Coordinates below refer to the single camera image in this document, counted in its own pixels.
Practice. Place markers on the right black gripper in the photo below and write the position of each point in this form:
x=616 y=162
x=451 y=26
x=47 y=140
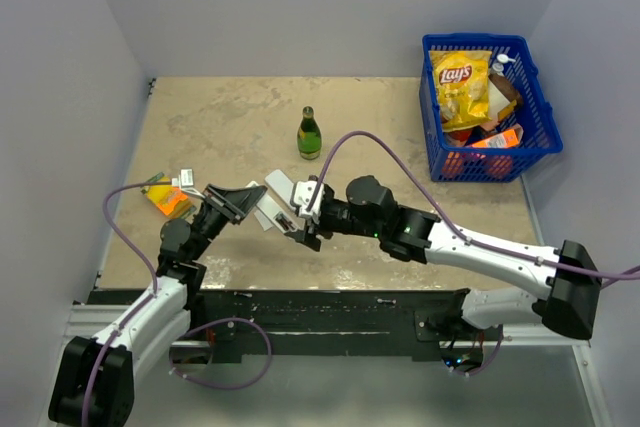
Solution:
x=311 y=226

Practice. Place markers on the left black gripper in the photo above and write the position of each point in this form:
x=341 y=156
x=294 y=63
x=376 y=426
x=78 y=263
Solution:
x=232 y=204

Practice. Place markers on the white battery cover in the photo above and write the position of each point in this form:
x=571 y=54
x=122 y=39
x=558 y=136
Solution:
x=263 y=220

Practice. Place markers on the white remote control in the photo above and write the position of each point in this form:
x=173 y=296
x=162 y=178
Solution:
x=280 y=216
x=282 y=186

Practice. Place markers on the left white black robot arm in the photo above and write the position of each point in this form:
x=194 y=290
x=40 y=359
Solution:
x=97 y=376

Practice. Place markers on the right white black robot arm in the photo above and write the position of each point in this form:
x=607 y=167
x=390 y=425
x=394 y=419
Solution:
x=556 y=287

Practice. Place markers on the green glass bottle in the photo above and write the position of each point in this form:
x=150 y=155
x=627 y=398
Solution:
x=309 y=139

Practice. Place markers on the yellow chips bag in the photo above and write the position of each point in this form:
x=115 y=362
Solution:
x=461 y=80

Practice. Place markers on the orange carton box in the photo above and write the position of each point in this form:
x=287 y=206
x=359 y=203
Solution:
x=507 y=139

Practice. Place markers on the brown white snack package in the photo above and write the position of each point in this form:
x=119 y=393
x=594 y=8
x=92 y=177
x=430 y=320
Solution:
x=504 y=98

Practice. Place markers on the blue plastic basket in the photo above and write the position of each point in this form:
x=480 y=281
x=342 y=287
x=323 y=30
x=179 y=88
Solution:
x=450 y=157

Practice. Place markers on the white cap bottle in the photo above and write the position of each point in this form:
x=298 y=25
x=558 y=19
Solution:
x=501 y=60

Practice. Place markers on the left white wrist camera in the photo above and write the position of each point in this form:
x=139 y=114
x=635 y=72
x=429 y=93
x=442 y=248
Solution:
x=185 y=182

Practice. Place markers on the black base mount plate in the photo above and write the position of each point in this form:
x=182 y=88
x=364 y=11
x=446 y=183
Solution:
x=422 y=325

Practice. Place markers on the black corner bracket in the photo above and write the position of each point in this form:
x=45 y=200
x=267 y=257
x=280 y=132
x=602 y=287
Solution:
x=152 y=84

